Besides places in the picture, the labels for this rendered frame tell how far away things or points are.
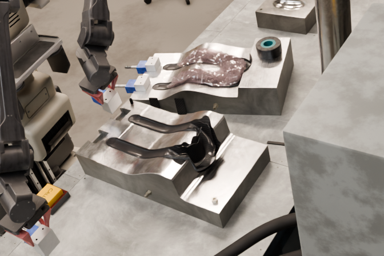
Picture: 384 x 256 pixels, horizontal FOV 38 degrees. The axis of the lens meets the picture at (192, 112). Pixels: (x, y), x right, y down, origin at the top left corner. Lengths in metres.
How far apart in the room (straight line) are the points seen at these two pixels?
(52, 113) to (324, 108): 1.47
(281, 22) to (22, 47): 0.91
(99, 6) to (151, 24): 2.48
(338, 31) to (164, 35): 2.87
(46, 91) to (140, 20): 2.10
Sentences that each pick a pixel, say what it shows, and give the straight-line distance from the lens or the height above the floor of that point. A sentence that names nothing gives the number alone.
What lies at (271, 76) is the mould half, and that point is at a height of 0.91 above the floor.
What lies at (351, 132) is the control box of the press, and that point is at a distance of 0.65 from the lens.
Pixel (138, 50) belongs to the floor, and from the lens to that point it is 3.74.
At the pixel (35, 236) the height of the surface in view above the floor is 0.96.
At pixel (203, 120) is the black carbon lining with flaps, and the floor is 0.94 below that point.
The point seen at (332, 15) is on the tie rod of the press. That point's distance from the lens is 0.99.
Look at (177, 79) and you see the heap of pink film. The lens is 1.78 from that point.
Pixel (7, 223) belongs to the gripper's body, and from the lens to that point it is 1.34.
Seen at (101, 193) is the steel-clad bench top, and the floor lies 0.80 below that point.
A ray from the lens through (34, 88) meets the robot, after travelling 2.02.
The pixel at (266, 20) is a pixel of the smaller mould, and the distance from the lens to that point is 2.09.
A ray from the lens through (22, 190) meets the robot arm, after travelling 1.22.
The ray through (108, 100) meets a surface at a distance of 1.66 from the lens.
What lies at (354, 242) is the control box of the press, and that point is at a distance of 0.77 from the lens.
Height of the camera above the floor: 1.92
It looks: 39 degrees down
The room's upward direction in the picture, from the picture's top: 16 degrees counter-clockwise
